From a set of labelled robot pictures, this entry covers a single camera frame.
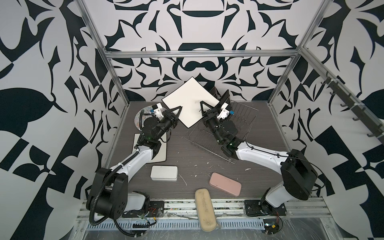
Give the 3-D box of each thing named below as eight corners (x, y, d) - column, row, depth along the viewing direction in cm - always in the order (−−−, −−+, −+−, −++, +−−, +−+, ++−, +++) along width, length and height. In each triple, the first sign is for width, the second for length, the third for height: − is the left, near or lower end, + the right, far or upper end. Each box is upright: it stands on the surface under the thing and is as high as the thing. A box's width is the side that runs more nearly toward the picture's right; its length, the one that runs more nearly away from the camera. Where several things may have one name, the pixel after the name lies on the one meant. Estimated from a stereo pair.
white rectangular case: (151, 181, 84) (149, 178, 81) (153, 168, 89) (151, 165, 85) (177, 181, 84) (177, 178, 81) (178, 168, 89) (178, 165, 85)
